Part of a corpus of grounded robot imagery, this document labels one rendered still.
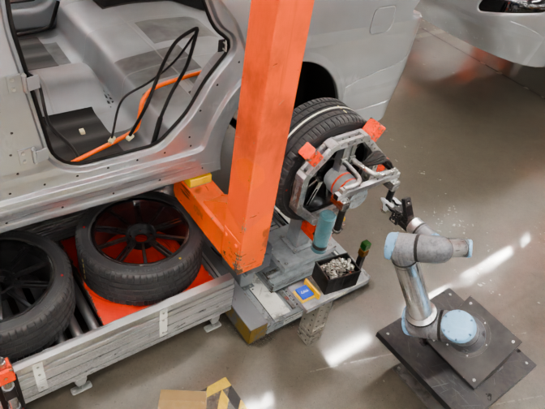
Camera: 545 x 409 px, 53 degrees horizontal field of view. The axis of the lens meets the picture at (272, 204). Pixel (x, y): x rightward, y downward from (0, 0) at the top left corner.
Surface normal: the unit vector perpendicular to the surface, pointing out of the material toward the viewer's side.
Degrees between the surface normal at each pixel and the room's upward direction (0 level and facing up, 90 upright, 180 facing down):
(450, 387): 0
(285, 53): 90
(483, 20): 90
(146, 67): 6
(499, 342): 43
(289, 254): 0
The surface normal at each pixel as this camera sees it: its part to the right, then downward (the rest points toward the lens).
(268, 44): -0.81, 0.29
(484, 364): -0.44, -0.34
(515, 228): 0.15, -0.74
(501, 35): -0.45, 0.65
